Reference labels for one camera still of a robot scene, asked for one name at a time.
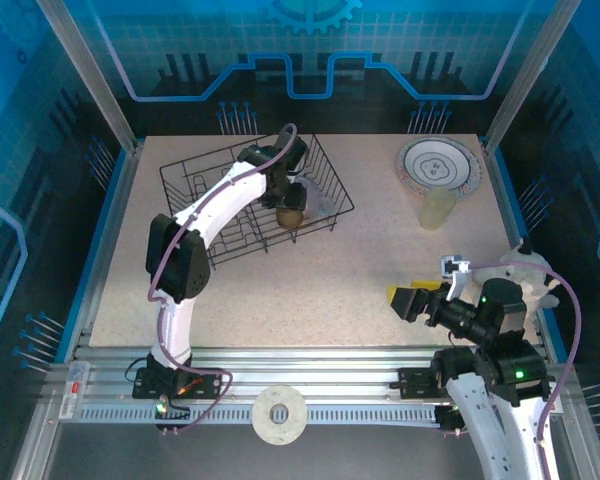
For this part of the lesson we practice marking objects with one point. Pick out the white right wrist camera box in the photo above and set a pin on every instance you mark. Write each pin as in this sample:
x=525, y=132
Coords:
x=455, y=272

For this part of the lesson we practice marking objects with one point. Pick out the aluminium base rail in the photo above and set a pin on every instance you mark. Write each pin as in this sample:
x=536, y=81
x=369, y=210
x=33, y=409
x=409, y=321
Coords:
x=305, y=370

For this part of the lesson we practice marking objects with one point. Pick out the amber brown cup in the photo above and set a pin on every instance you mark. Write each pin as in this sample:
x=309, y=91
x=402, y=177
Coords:
x=290, y=220

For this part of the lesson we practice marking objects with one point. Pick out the colourful speckled plate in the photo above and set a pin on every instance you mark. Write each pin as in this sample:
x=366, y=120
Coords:
x=467, y=186

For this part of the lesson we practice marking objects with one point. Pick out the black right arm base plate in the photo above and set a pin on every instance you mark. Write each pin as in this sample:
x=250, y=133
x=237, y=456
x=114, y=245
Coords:
x=410, y=382

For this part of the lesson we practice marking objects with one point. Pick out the small white red sticker label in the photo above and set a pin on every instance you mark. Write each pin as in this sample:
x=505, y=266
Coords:
x=75, y=390

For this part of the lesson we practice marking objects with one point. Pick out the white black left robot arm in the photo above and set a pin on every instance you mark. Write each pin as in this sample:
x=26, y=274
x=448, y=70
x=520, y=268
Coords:
x=230, y=190

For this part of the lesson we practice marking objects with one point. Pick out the frosted pale green cup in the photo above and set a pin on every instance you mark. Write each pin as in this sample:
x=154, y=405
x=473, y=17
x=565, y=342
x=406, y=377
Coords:
x=437, y=210

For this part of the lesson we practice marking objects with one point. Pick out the grey white plush toy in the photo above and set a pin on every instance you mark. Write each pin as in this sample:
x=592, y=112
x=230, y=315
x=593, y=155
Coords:
x=530, y=265

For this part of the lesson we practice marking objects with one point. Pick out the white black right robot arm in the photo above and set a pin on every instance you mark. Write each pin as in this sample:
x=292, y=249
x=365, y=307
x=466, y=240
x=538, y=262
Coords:
x=480, y=415

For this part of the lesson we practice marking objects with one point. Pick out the aluminium frame post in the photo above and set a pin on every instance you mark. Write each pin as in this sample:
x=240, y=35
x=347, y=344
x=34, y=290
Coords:
x=95, y=85
x=525, y=85

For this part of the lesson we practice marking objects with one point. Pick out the black controller board with light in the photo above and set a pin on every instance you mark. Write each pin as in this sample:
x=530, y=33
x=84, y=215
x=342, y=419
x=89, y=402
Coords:
x=447, y=419
x=172, y=414

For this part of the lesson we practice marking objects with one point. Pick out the white tape roll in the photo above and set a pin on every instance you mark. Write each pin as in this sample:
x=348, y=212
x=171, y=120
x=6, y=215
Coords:
x=265, y=415

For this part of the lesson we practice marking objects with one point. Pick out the white plate with blue pattern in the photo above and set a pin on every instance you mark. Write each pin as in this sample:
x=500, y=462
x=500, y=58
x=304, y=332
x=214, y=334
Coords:
x=437, y=165

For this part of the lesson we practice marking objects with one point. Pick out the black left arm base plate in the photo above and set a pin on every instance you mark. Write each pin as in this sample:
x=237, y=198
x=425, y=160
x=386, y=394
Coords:
x=210, y=382

